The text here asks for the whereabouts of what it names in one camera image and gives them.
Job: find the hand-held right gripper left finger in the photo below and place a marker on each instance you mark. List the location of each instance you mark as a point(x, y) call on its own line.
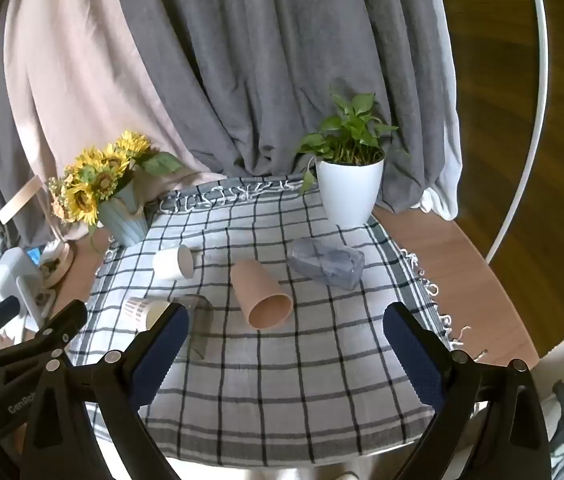
point(162, 355)

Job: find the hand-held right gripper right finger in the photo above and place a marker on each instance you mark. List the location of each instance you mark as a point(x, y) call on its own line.
point(414, 355)

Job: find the clear glass cup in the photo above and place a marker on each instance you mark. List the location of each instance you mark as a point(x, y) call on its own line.
point(200, 322)

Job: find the striped paper cup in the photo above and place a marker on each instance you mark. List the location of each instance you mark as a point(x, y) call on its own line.
point(137, 311)

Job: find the white cup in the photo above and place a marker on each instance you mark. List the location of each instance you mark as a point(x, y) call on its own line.
point(169, 262)

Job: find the tan plastic cup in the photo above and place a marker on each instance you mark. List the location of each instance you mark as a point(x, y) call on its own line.
point(257, 292)

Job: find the white appliance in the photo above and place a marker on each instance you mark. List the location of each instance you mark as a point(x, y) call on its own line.
point(12, 270)

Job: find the round wooden tray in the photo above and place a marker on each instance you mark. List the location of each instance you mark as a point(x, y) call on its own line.
point(62, 262)

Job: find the wooden strip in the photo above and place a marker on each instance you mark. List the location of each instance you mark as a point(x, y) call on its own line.
point(18, 200)

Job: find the blue-grey ribbed vase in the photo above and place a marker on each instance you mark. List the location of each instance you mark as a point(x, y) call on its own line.
point(124, 222)

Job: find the checked fringed tablecloth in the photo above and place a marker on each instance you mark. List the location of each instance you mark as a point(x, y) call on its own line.
point(287, 385)

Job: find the grey translucent tumbler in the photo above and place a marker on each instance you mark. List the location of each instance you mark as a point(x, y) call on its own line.
point(324, 262)

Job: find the sunflower bouquet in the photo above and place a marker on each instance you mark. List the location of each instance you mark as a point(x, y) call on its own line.
point(97, 175)

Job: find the green plant in white pot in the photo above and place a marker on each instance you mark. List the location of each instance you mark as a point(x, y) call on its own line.
point(349, 190)

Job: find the white curtain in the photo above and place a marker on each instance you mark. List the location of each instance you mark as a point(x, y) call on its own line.
point(444, 160)

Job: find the beige curtain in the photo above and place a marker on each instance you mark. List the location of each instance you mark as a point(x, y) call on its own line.
point(72, 85)

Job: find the white hoop tube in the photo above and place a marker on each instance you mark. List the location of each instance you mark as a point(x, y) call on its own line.
point(537, 85)

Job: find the grey curtain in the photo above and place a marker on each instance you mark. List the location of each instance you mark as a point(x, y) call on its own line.
point(272, 70)

